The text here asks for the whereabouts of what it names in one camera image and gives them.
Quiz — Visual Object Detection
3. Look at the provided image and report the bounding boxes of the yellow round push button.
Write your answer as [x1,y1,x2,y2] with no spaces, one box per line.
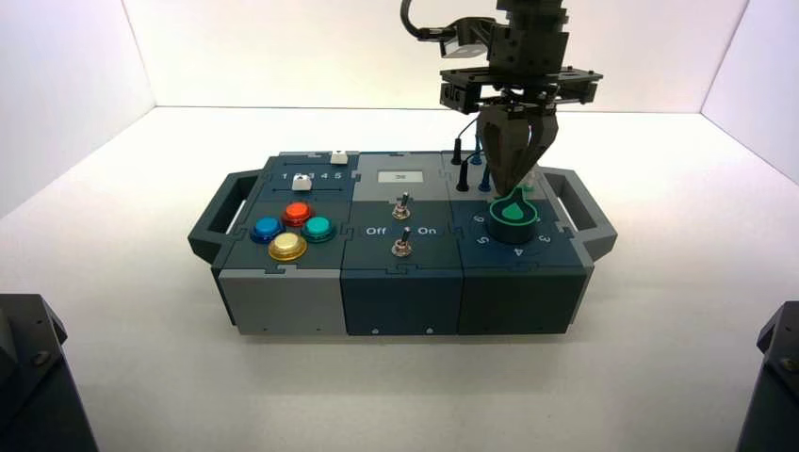
[268,232,309,263]

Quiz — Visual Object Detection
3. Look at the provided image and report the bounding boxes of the black jumper cable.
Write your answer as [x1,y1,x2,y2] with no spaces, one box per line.
[457,118,481,164]

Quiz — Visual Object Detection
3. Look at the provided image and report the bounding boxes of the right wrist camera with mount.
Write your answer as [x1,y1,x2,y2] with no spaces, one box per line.
[416,20,500,61]

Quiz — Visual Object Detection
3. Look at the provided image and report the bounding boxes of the dark knob with green pointer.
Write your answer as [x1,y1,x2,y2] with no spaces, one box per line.
[485,186,541,246]

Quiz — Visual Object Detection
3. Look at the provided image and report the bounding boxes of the small white display screen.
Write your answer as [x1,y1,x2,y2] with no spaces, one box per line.
[378,170,425,186]

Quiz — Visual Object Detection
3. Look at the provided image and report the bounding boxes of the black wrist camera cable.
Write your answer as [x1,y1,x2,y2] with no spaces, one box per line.
[399,0,433,36]

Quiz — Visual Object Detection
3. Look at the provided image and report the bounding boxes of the teal round push button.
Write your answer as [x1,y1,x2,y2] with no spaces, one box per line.
[302,216,339,245]

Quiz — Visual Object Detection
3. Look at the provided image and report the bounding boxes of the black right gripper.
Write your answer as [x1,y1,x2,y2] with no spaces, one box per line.
[439,27,605,197]

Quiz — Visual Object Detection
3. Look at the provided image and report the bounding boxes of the grey and blue control box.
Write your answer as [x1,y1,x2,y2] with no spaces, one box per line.
[188,149,619,338]

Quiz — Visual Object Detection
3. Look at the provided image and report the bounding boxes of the orange round push button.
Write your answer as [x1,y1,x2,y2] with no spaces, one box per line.
[281,201,316,229]

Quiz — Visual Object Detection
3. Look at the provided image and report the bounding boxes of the blue round push button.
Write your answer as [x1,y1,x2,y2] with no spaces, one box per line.
[250,216,286,245]

